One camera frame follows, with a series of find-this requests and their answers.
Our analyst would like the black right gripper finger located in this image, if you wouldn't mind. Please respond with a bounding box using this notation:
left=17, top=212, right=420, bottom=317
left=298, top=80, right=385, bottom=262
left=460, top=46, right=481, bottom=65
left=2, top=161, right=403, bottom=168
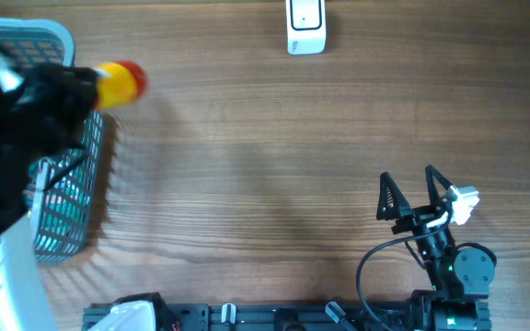
left=376, top=172, right=413, bottom=221
left=425, top=165, right=452, bottom=205

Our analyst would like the red sauce bottle green cap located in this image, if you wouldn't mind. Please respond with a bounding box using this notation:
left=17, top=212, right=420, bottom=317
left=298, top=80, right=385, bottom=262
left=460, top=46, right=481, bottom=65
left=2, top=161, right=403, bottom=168
left=94, top=60, right=148, bottom=110

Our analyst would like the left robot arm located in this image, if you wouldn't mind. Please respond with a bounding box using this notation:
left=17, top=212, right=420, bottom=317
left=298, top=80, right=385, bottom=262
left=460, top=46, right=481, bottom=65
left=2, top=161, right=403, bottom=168
left=0, top=45, right=98, bottom=330

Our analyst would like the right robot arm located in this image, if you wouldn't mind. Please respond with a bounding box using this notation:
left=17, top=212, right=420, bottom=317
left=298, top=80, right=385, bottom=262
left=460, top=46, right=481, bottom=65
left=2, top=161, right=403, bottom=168
left=376, top=165, right=497, bottom=301

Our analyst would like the white barcode scanner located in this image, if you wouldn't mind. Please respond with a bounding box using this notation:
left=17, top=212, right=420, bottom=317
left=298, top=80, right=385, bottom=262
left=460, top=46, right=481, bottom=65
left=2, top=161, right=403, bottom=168
left=285, top=0, right=327, bottom=56

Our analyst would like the grey plastic shopping basket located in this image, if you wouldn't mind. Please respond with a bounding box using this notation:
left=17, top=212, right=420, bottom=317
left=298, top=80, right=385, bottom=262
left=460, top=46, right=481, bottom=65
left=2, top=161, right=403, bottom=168
left=0, top=17, right=105, bottom=264

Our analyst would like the black right camera cable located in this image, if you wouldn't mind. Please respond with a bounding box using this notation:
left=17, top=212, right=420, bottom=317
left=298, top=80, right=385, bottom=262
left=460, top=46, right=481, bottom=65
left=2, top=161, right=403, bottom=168
left=355, top=209, right=454, bottom=331

